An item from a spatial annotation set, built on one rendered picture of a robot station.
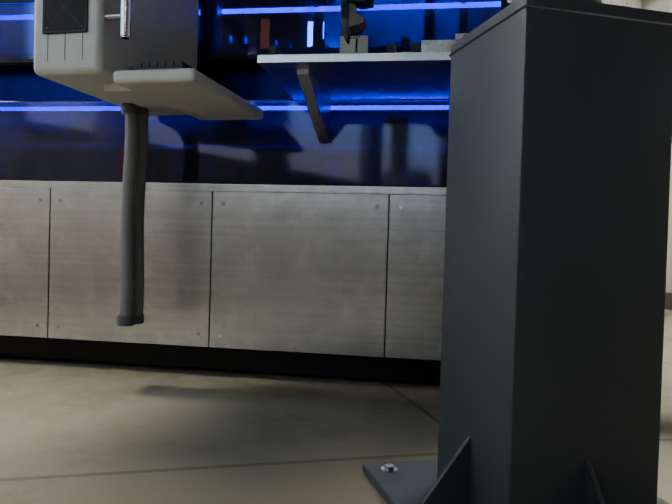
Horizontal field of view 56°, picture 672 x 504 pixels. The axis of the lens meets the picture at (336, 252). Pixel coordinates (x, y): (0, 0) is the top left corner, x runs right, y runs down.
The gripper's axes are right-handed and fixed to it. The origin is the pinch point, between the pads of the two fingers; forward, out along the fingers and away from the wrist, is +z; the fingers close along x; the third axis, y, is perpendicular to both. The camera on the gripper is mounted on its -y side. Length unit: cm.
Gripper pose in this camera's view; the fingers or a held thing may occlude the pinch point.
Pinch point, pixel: (344, 37)
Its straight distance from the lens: 177.8
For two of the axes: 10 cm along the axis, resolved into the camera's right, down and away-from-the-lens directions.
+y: 9.9, 0.3, -1.6
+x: 1.6, -0.4, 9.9
